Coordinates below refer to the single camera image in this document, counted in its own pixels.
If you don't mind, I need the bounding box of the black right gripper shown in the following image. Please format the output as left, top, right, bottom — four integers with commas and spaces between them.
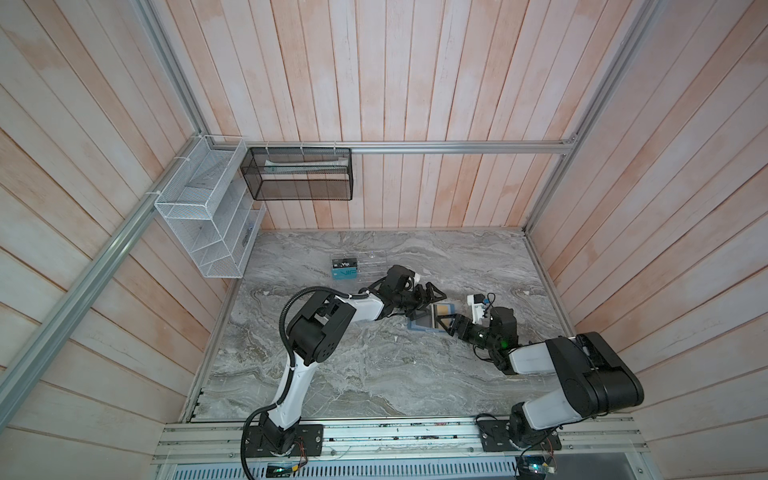
437, 313, 498, 351

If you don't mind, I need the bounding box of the teal VIP card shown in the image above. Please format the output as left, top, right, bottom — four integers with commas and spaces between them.
331, 267, 358, 281

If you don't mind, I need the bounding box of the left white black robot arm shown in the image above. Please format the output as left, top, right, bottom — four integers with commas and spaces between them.
259, 265, 446, 432

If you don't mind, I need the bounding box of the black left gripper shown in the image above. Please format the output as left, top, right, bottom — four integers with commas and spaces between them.
392, 281, 446, 320

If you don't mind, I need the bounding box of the black mesh basket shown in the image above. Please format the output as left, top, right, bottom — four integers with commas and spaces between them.
240, 147, 354, 201

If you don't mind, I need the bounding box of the black card in stand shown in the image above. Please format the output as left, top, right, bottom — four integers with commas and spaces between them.
332, 257, 358, 269

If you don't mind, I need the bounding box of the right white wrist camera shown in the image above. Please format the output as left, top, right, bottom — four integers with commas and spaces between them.
467, 294, 492, 325

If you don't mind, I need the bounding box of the white wire mesh shelf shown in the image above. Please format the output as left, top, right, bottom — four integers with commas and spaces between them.
155, 135, 266, 279

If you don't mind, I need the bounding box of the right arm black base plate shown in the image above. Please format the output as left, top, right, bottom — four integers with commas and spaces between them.
475, 417, 562, 452

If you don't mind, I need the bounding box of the clear acrylic card stand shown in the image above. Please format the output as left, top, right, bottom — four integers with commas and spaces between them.
331, 251, 388, 281

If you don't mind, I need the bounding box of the white ventilation grille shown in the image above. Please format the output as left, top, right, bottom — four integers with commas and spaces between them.
170, 459, 518, 480

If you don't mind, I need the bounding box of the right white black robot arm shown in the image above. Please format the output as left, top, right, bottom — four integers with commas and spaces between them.
435, 307, 645, 448

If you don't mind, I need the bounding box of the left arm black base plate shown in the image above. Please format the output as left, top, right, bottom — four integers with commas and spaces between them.
240, 423, 324, 459

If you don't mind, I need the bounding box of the left black corrugated cable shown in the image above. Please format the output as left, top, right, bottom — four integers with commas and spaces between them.
239, 285, 367, 480

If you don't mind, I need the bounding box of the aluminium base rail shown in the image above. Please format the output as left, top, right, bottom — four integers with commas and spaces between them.
151, 414, 650, 465

